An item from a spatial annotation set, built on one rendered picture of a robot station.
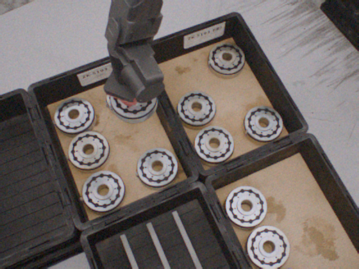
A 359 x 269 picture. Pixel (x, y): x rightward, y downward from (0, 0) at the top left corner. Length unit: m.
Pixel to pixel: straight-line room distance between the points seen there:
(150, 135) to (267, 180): 0.33
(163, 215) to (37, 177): 0.33
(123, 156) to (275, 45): 0.65
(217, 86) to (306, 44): 0.42
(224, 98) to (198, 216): 0.34
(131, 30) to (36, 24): 0.87
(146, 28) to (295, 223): 0.63
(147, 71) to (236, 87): 0.53
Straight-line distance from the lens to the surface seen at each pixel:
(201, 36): 1.25
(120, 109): 0.97
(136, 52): 0.77
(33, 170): 1.19
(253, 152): 1.05
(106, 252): 1.10
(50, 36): 1.53
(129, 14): 0.71
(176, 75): 1.25
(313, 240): 1.14
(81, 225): 1.02
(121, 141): 1.17
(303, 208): 1.14
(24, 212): 1.17
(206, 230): 1.09
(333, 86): 1.46
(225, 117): 1.19
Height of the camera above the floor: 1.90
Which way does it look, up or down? 66 degrees down
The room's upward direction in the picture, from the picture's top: 8 degrees clockwise
